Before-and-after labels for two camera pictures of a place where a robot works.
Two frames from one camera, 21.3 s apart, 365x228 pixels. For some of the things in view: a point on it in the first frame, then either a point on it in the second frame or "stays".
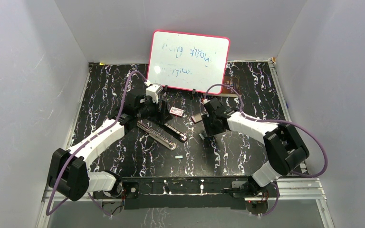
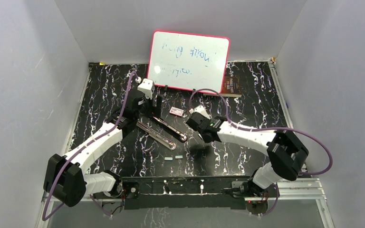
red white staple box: (176, 111) stays
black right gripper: (208, 130) -> (206, 141)
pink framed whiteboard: (187, 61) stays
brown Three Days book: (233, 82) stays
